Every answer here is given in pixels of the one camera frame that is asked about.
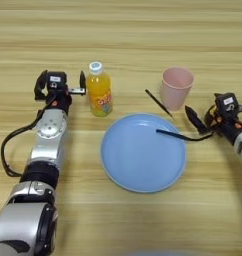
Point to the blue round plate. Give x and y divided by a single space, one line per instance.
139 160

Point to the grey robot torso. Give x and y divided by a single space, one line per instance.
159 254

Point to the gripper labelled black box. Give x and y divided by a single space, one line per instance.
228 101
56 80

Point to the pink plastic cup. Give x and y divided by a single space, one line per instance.
175 90

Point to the left gripper labelled black box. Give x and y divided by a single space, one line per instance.
56 80

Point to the yellow black tape measure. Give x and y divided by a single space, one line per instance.
174 135

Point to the black pen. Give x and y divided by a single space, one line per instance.
159 103

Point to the orange juice bottle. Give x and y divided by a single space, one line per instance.
99 93

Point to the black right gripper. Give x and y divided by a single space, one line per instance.
226 125

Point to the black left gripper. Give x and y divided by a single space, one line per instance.
61 101

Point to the right gripper labelled black box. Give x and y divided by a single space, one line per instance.
228 101

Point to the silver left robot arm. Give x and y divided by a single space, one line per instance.
46 146

